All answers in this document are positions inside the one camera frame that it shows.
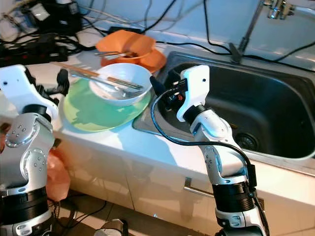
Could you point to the flat black power adapter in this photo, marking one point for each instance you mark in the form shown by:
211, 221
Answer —
124, 29

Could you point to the stainless steel sink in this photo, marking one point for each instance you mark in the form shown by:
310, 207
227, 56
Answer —
266, 108

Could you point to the black device with white label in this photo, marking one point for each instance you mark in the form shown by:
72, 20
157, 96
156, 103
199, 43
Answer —
59, 22

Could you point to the chrome gooseneck faucet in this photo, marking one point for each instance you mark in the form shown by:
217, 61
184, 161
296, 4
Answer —
251, 29

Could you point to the silver metal spoon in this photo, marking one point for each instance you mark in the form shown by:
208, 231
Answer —
108, 53

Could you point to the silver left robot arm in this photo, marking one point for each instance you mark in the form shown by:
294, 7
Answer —
29, 162

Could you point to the orange plastic bag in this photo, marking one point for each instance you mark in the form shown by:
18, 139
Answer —
59, 172

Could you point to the white kitchen cabinet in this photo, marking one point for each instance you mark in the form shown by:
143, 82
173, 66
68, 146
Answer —
152, 191

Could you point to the brown wooden chopstick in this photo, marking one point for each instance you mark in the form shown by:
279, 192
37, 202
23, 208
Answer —
82, 73
76, 69

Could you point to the orange bowl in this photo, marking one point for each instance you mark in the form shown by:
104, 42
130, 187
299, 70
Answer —
123, 42

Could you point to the green round plate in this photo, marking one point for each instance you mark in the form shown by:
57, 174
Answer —
93, 115

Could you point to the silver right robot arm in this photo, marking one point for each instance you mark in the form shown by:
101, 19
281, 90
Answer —
226, 162

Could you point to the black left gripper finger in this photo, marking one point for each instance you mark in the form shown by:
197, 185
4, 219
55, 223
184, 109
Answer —
63, 82

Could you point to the black power strip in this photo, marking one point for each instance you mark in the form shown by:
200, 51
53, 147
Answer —
29, 53

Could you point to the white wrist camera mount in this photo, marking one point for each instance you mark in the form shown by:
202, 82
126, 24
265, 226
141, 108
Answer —
24, 88
194, 86

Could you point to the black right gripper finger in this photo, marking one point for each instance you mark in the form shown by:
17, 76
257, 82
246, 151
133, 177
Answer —
157, 86

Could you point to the white bowl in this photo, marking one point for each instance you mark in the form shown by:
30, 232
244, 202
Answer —
120, 70

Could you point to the silver metal fork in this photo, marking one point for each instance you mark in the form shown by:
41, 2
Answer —
134, 92

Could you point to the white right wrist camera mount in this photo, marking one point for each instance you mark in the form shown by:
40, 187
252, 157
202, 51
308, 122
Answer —
194, 86

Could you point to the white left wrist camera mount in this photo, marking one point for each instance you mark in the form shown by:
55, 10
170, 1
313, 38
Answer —
24, 88

